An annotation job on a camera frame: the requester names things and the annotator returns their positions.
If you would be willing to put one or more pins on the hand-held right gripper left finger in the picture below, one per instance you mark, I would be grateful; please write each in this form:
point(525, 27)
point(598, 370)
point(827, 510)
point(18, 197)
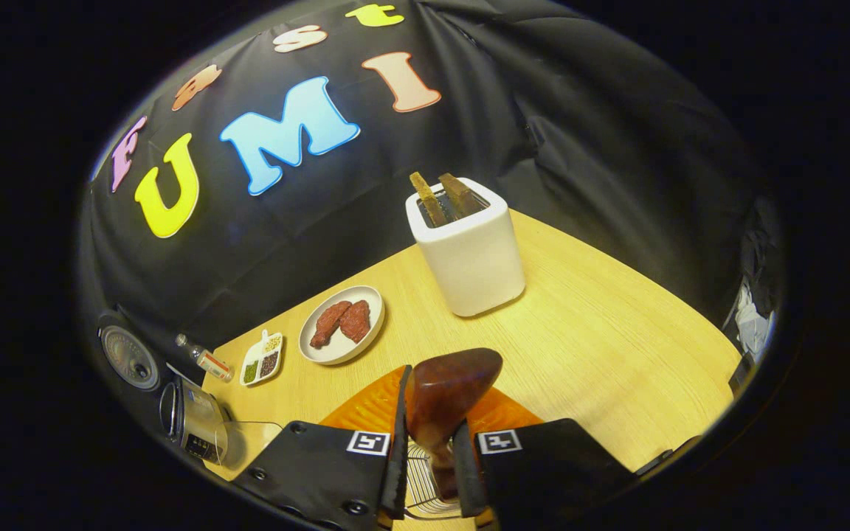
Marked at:
point(395, 457)

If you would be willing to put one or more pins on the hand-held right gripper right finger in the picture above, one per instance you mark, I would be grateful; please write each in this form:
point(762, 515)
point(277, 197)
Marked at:
point(467, 472)

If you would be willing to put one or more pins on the brown wooden spoon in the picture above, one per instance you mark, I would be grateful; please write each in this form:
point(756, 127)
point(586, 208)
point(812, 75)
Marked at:
point(447, 391)

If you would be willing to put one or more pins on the clear plastic rice box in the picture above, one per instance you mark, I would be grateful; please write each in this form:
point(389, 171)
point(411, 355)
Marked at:
point(248, 442)

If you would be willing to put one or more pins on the grey rice cooker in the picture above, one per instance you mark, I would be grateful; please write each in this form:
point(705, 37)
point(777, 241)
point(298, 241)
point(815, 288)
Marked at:
point(200, 420)

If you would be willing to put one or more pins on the white round plate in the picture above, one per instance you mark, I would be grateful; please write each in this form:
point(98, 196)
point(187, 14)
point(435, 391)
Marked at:
point(340, 352)

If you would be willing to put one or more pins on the red meat piece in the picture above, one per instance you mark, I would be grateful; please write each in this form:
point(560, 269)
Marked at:
point(356, 321)
point(327, 324)

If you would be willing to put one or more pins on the white divided bean dish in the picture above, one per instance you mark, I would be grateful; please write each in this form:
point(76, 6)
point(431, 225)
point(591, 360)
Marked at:
point(263, 361)

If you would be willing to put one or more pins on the white toaster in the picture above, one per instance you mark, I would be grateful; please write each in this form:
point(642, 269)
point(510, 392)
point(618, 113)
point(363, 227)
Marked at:
point(473, 265)

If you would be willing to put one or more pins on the small glass bottle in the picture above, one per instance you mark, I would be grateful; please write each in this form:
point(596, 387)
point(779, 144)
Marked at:
point(207, 360)

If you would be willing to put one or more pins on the brown toast slice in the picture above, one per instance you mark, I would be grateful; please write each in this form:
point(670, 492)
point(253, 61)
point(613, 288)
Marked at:
point(460, 193)
point(429, 199)

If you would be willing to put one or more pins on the black backdrop cloth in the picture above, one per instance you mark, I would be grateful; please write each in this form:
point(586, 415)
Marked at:
point(602, 147)

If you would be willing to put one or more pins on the dark cloth heap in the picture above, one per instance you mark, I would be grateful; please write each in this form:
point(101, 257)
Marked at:
point(761, 258)

